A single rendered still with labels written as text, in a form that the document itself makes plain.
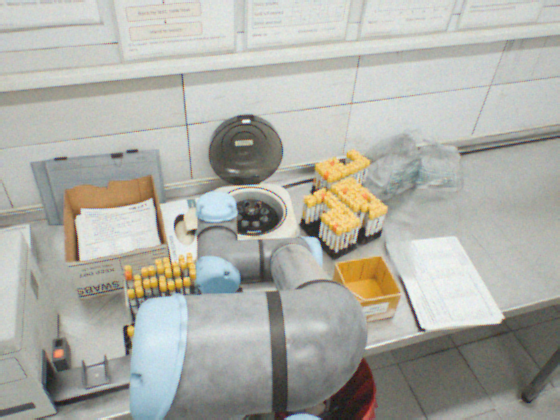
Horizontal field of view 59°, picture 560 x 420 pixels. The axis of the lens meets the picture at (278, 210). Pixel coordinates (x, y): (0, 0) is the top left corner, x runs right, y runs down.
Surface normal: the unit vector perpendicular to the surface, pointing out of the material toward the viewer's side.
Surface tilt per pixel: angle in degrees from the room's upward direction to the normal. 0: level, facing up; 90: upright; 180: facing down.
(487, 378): 0
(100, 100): 90
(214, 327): 11
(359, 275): 90
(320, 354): 43
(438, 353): 0
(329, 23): 94
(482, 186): 0
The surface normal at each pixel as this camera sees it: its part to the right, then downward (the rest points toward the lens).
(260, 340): 0.07, -0.44
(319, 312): 0.40, -0.74
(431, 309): 0.04, -0.73
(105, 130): 0.30, 0.66
